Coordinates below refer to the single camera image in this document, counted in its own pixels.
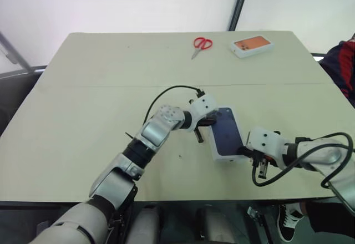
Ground black white sneaker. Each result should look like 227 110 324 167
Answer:
277 203 305 242

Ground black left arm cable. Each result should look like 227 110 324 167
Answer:
143 85 206 125

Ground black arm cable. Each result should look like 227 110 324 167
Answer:
251 131 355 189
143 85 206 125

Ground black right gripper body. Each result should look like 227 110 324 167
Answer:
250 150 274 170

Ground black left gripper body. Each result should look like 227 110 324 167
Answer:
198 115 219 129

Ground small metal clamp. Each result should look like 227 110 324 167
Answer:
246 206 265 226

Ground grey metal pole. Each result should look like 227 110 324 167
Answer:
0 31 32 73

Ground dark trouser leg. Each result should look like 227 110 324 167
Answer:
301 199 355 235

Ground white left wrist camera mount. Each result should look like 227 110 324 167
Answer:
189 94 219 131

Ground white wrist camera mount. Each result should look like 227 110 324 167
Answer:
189 94 219 131
245 126 288 161

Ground dark metal pole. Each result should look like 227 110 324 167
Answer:
226 0 252 32

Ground white phone box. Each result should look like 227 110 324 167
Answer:
230 35 275 59

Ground dark blue smartphone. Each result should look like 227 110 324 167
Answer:
209 106 246 157

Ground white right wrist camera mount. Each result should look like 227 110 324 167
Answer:
245 126 288 161

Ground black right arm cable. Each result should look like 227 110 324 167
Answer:
251 131 355 189

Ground red handled scissors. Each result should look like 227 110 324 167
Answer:
190 37 214 60

